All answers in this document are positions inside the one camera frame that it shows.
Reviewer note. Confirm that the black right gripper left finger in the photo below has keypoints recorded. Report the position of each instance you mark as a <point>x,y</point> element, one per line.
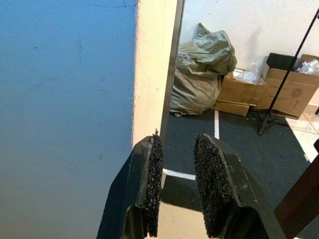
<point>129,189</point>

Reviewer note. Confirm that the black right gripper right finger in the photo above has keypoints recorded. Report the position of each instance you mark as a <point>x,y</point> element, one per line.
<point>224,189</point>

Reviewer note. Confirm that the white floor tape strip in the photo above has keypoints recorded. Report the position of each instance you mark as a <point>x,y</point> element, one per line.
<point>179,174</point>
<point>216,124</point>

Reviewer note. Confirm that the dark grey carpet mat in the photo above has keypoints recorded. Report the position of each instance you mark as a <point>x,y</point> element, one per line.
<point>259,154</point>

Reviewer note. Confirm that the dark brown wooden board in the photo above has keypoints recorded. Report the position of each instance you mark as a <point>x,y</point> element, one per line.
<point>299,199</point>

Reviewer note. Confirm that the flat cardboard box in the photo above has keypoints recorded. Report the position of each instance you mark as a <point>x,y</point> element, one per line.
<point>231,108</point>

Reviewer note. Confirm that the open cardboard box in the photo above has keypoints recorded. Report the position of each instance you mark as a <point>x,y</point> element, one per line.
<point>241,92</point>

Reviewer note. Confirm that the black tripod stand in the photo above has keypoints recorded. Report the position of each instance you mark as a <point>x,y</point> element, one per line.
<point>279,89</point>

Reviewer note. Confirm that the large printed cardboard box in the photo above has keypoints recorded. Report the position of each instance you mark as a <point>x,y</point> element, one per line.
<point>296,97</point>

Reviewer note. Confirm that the grey-green plastic rubbish bag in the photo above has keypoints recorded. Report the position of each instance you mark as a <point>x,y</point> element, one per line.
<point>199,74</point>

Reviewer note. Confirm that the clear plastic packaging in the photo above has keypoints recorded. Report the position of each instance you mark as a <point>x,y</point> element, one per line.
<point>249,73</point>

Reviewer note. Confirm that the black box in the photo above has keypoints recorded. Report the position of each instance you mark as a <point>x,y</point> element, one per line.
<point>280,61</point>

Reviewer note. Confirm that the silver plastic packaging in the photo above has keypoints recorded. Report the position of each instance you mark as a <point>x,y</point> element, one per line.
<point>307,66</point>

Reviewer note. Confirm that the black door frame strip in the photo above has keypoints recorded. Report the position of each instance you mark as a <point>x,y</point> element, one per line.
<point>174,57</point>

